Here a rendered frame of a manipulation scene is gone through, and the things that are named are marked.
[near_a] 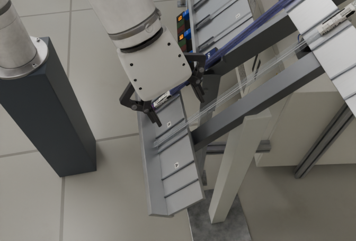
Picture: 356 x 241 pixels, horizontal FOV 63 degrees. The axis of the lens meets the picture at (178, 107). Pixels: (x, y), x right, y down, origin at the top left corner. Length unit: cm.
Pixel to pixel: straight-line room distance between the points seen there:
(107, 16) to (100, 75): 149
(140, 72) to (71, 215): 110
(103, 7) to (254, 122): 41
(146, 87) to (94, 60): 154
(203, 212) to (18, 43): 100
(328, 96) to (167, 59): 72
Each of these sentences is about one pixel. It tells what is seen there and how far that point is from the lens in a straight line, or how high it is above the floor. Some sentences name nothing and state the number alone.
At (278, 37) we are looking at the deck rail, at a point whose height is 85.
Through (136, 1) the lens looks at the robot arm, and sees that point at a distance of 42.
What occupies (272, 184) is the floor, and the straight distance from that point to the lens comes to 152.
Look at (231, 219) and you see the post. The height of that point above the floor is 1.
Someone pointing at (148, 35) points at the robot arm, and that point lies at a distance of 44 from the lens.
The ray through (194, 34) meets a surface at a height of 73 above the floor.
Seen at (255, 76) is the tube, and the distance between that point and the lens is 58.
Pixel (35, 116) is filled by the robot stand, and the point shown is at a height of 50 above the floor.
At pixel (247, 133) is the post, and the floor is 77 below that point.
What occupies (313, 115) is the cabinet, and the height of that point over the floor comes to 49.
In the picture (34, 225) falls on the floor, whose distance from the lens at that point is 153.
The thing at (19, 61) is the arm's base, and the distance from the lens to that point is 100.
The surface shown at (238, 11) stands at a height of 83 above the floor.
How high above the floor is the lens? 135
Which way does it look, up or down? 53 degrees down
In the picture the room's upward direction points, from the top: straight up
